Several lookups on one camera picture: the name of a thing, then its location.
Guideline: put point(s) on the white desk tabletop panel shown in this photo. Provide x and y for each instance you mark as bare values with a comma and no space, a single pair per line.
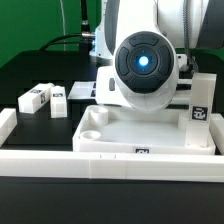
111,129

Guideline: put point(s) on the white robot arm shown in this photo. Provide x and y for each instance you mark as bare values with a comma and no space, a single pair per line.
140,38

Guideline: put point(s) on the white marker sheet with tags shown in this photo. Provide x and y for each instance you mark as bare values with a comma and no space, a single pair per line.
87,91

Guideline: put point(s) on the white U-shaped obstacle fence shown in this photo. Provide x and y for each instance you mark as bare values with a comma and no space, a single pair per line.
95,165

